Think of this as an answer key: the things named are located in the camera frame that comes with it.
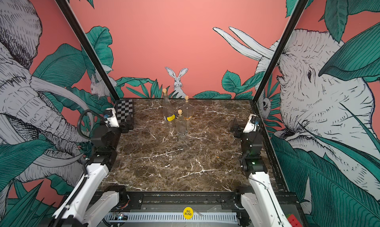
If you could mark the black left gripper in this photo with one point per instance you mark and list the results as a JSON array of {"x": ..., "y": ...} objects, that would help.
[{"x": 124, "y": 129}]

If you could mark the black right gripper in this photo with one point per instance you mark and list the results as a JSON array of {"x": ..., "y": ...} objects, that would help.
[{"x": 236, "y": 129}]

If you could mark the glass bottle blue label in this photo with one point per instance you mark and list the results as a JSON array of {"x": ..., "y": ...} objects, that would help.
[{"x": 181, "y": 124}]

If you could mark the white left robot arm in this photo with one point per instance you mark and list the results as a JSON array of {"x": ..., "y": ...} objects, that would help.
[{"x": 75, "y": 210}]

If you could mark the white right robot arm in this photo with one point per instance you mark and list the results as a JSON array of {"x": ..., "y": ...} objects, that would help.
[{"x": 262, "y": 205}]

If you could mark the glass bottle yellow price label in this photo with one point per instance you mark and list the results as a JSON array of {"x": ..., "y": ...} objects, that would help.
[{"x": 168, "y": 111}]

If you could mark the black white chessboard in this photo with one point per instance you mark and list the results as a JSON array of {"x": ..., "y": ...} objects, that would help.
[{"x": 124, "y": 110}]

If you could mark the yellow round big blind sticker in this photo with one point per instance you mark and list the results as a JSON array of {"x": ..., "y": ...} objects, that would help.
[{"x": 188, "y": 213}]

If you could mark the colourful cube bottom right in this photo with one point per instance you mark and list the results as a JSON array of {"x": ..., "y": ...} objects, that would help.
[{"x": 294, "y": 221}]

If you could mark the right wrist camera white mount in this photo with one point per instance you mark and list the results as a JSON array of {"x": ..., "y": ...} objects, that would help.
[{"x": 253, "y": 124}]

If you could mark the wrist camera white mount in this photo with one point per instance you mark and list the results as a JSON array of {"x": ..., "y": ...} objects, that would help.
[
  {"x": 111, "y": 118},
  {"x": 253, "y": 124}
]

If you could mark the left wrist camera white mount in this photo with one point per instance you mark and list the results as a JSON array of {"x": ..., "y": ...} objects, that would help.
[{"x": 111, "y": 118}]

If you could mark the white perforated cable tray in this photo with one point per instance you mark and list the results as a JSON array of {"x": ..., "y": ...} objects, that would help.
[{"x": 166, "y": 217}]

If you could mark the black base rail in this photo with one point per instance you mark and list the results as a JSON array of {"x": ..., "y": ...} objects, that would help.
[{"x": 228, "y": 200}]

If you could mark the black left frame post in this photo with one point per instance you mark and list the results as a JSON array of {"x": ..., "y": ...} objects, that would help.
[{"x": 85, "y": 43}]

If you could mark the black frame post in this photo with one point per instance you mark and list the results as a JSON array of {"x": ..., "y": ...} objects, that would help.
[
  {"x": 85, "y": 43},
  {"x": 296, "y": 14}
]

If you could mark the black right frame post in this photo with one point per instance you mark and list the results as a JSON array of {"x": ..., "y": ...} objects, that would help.
[{"x": 296, "y": 14}]

